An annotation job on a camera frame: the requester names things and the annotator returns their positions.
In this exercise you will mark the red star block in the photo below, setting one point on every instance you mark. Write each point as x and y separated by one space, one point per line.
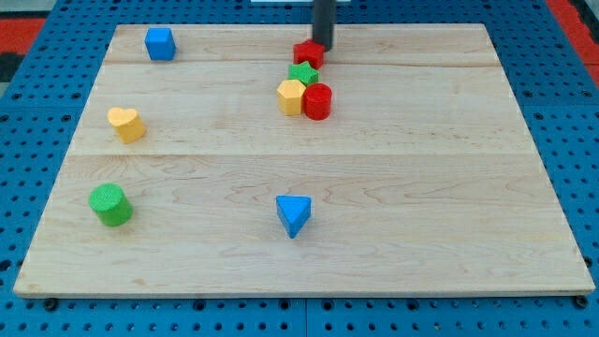
309 51

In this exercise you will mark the yellow hexagon block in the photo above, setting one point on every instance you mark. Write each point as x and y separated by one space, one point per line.
289 97

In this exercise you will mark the red cylinder block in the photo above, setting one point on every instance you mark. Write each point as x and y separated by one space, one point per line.
317 100

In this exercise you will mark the wooden board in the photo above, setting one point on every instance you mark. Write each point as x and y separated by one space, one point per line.
425 180

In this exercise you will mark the green star block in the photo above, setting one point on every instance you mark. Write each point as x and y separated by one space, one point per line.
304 73

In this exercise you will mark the blue cube block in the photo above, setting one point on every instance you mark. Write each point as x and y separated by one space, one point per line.
160 44

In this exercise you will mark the blue triangle block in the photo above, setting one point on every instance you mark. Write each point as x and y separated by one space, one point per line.
293 212

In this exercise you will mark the yellow heart block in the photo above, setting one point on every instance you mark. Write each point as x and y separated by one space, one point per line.
127 124

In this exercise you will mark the green cylinder block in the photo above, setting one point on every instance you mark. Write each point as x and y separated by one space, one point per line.
110 204

